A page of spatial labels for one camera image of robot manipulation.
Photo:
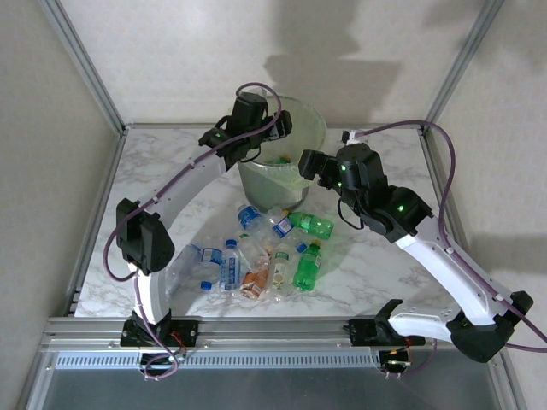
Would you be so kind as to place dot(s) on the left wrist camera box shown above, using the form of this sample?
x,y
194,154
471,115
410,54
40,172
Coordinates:
x,y
256,91

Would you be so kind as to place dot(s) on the soda water bottle blue cap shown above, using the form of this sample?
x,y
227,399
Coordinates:
x,y
231,269

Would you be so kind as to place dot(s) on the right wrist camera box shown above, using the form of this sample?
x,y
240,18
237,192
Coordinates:
x,y
348,137

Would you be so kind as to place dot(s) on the translucent green-lined trash bin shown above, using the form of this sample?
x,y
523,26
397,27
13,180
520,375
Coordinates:
x,y
273,192

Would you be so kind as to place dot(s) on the clear bottle green collar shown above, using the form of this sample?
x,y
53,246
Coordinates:
x,y
252,252

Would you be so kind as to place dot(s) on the blue white label water bottle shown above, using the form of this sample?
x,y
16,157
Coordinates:
x,y
210,256

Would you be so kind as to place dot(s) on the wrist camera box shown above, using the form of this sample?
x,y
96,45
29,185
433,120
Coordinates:
x,y
256,91
348,137

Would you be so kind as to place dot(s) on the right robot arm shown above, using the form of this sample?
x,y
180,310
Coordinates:
x,y
448,265

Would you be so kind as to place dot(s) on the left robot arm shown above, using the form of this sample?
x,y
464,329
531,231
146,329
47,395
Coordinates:
x,y
192,183

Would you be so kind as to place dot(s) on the clear blue cap bottle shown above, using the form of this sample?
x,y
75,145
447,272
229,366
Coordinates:
x,y
282,226

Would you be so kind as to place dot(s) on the large clear plastic bottle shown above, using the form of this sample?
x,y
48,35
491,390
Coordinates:
x,y
184,265

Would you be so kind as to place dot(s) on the aluminium side rail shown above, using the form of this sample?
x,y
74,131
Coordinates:
x,y
102,192
436,164

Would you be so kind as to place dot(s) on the grey lower panel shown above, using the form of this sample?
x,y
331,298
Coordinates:
x,y
273,393

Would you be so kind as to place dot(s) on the aluminium frame post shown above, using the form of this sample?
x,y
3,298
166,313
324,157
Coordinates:
x,y
85,64
462,64

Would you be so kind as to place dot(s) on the white tea bottle green collar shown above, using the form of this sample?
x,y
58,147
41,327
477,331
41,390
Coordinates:
x,y
280,273

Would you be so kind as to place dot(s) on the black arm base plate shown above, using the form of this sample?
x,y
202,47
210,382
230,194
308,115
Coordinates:
x,y
188,331
363,333

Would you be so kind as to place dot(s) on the brown coffee bottle cream cap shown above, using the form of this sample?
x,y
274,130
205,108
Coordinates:
x,y
255,282

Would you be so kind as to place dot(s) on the aluminium front rail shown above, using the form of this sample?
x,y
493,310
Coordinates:
x,y
273,333

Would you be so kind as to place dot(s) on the small blue label water bottle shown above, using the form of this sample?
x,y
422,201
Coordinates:
x,y
249,217

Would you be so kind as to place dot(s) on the aluminium back rail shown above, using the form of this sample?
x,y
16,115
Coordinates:
x,y
171,126

